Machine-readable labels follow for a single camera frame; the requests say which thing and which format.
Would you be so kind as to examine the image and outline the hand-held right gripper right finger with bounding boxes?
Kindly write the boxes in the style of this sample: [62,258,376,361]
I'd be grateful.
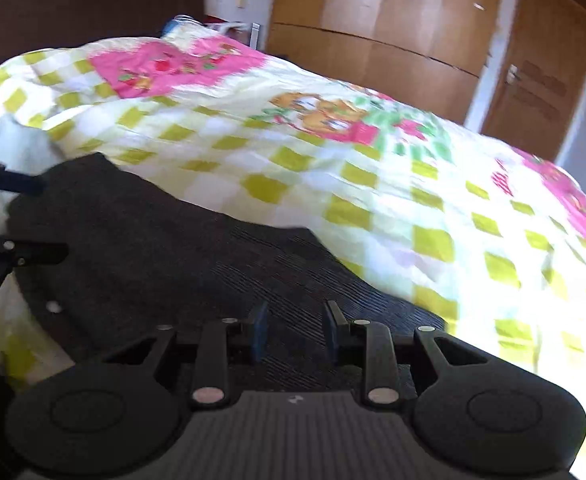
[322,300,496,407]

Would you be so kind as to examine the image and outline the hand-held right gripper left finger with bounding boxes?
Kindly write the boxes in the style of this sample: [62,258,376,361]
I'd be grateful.
[99,301,270,409]

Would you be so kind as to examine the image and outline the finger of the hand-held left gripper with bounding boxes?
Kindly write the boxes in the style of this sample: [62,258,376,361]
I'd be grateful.
[0,147,44,196]
[0,224,70,306]

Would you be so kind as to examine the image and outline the dark grey checked pants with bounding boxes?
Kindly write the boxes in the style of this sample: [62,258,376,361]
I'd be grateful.
[3,152,456,406]

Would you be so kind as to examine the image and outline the white textured cloth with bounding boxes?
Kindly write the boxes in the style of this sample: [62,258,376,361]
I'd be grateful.
[0,114,60,176]

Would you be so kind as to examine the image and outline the printed bed sheet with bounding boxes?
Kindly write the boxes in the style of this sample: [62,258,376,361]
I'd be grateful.
[0,25,586,480]

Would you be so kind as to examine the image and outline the dark brown headboard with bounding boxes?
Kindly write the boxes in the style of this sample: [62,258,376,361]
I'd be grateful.
[0,0,206,79]

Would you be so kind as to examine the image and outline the red cloth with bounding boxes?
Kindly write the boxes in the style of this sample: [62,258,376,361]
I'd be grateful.
[205,14,246,32]

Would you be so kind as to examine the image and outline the wooden door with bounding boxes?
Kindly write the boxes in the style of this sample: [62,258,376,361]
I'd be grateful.
[480,0,586,162]

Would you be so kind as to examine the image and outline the wooden wardrobe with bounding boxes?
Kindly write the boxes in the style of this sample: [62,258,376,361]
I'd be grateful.
[265,0,510,127]

